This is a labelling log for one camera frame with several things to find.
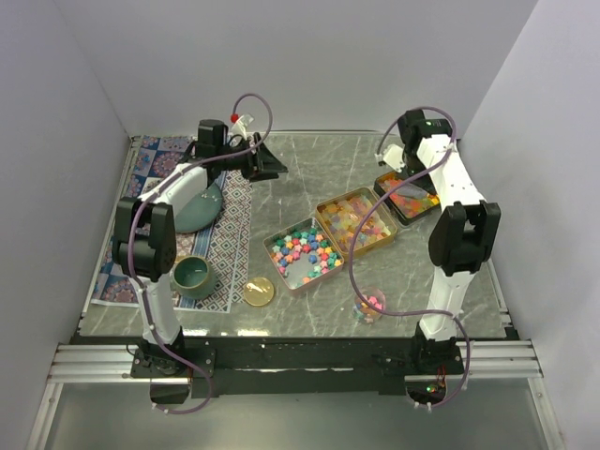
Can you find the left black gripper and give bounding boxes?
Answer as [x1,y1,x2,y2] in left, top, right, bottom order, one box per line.
[217,133,287,184]

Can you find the silver metal scoop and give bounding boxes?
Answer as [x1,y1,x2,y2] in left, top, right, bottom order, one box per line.
[397,183,428,200]

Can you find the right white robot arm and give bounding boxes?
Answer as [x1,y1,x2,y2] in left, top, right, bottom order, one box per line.
[397,107,502,341]

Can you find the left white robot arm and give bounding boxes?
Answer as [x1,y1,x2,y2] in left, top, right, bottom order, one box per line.
[112,119,288,377]

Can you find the gold tin of neon candies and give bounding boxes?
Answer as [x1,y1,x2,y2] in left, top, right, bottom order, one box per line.
[373,171,440,226]

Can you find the gold tin of pastel candies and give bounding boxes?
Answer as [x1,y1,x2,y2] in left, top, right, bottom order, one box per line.
[316,187,398,258]

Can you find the pink tin of star candies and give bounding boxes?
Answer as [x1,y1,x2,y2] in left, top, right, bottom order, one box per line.
[263,217,345,293]

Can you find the teal ceramic plate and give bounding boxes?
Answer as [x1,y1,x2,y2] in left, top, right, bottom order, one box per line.
[174,182,224,233]

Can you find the round gold tin lid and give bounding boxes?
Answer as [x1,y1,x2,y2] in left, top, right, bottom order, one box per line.
[243,277,275,308]

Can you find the teal ceramic cup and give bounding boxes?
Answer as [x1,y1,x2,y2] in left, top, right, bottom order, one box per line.
[171,255,217,300]

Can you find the clear plastic ball half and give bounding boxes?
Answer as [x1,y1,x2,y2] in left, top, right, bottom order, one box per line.
[352,287,385,324]

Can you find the black base bar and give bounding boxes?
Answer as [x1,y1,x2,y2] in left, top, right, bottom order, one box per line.
[129,337,465,407]

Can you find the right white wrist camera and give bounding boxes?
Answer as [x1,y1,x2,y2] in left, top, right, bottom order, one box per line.
[375,144,406,173]

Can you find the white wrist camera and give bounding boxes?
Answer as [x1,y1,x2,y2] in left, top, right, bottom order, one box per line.
[229,112,254,141]
[375,144,406,173]

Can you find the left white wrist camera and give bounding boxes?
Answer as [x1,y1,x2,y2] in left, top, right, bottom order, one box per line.
[229,112,254,141]

